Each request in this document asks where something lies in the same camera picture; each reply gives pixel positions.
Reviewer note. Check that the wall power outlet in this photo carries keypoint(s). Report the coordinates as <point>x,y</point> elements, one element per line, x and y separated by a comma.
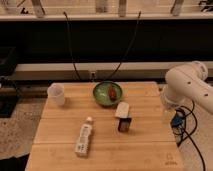
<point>92,76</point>

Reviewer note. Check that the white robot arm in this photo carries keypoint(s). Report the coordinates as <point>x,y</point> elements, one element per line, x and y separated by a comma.
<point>188,81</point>

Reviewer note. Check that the clear plastic cup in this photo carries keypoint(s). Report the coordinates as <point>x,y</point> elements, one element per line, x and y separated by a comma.
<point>56,92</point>

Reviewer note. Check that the white squeeze bottle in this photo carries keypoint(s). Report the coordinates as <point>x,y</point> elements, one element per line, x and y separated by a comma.
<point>82,143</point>

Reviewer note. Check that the red sausage in bowl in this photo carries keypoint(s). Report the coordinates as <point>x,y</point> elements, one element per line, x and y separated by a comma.
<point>111,93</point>

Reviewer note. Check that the green bowl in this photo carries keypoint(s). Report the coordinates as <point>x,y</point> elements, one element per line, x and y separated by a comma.
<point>102,94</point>

